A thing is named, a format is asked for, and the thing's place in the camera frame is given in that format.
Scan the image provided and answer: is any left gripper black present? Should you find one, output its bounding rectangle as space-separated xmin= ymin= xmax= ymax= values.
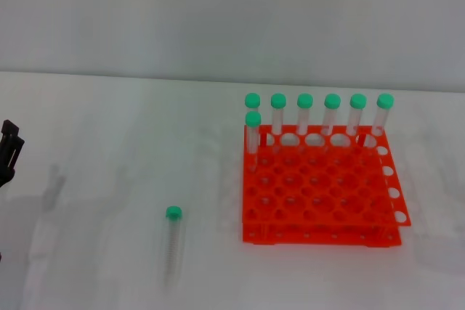
xmin=0 ymin=119 xmax=25 ymax=189

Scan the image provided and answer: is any green-capped clear test tube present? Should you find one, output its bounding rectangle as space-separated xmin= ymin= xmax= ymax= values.
xmin=161 ymin=205 xmax=184 ymax=286
xmin=370 ymin=93 xmax=395 ymax=147
xmin=296 ymin=93 xmax=314 ymax=153
xmin=321 ymin=93 xmax=341 ymax=151
xmin=344 ymin=93 xmax=367 ymax=150
xmin=270 ymin=93 xmax=287 ymax=153
xmin=245 ymin=110 xmax=262 ymax=174
xmin=244 ymin=92 xmax=262 ymax=133

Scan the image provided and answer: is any orange test tube rack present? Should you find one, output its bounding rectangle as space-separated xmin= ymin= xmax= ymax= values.
xmin=241 ymin=123 xmax=413 ymax=247

